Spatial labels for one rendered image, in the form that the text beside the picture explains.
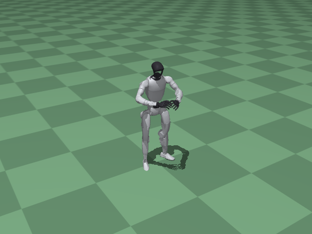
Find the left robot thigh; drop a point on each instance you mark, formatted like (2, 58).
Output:
(165, 122)

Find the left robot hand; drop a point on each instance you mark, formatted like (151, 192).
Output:
(176, 104)

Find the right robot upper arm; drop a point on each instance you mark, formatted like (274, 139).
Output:
(141, 89)

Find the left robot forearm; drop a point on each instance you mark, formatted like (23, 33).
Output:
(179, 95)

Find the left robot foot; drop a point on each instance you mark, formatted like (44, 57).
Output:
(167, 156)

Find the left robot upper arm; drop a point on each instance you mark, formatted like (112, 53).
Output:
(172, 84)

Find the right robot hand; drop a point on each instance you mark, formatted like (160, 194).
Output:
(163, 104)

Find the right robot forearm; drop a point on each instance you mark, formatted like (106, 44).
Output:
(146, 102)

